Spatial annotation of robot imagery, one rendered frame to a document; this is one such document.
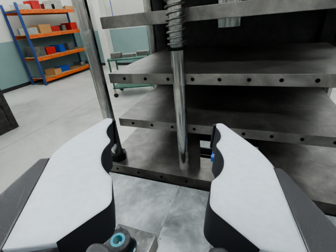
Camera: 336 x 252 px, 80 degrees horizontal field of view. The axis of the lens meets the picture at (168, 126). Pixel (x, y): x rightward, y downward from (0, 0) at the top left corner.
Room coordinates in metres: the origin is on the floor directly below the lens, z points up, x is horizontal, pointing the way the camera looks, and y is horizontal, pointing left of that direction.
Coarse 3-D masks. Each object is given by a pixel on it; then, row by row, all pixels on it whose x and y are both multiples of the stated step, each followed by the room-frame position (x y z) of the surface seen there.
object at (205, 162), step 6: (204, 138) 0.86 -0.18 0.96; (210, 138) 0.85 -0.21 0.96; (246, 138) 0.82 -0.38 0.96; (204, 144) 0.84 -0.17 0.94; (252, 144) 0.76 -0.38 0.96; (204, 150) 0.84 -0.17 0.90; (210, 150) 0.83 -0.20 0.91; (204, 156) 0.84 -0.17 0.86; (210, 156) 0.83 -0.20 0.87; (204, 162) 0.84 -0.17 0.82; (210, 162) 0.83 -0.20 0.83; (210, 168) 0.83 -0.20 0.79
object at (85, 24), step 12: (72, 0) 0.99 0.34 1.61; (84, 0) 1.00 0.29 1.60; (144, 0) 1.61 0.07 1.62; (84, 12) 0.99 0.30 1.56; (84, 24) 0.98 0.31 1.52; (84, 36) 0.98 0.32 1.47; (84, 48) 0.99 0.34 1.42; (96, 48) 1.00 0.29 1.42; (156, 48) 1.63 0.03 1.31; (96, 60) 0.99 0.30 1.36; (96, 72) 0.98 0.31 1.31; (96, 84) 0.98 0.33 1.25; (156, 84) 1.61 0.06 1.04; (108, 96) 1.00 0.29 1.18; (108, 108) 0.99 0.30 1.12; (120, 144) 1.01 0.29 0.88; (120, 156) 0.97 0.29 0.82
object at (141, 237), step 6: (126, 228) 0.47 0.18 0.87; (132, 228) 0.46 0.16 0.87; (132, 234) 0.44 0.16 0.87; (138, 234) 0.44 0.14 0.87; (144, 234) 0.44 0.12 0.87; (150, 234) 0.43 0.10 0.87; (132, 240) 0.43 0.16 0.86; (138, 240) 0.42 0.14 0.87; (144, 240) 0.41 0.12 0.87; (150, 240) 0.41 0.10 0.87; (156, 240) 0.43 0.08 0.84; (132, 246) 0.41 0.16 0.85; (138, 246) 0.40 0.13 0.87; (144, 246) 0.39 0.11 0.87; (150, 246) 0.39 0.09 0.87; (156, 246) 0.42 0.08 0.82
